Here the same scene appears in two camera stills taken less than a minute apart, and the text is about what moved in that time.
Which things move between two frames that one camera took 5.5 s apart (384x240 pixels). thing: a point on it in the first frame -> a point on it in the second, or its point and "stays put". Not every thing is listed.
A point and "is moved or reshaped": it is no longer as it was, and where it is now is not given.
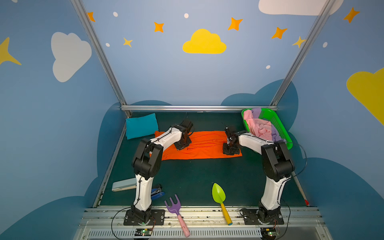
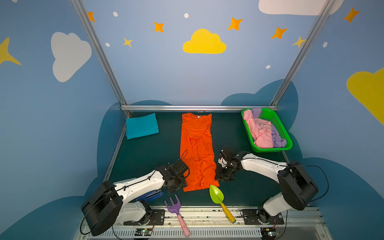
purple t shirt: x=276 y=136 stays put
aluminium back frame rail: x=195 y=107 stays put
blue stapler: x=156 y=193 stays put
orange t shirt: x=204 y=144 is moved or reshaped
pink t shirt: x=258 y=127 stays put
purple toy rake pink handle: x=175 y=208 stays put
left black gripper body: x=183 y=142 -> x=180 y=174
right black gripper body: x=231 y=148 -> x=224 y=169
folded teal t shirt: x=136 y=127 stays put
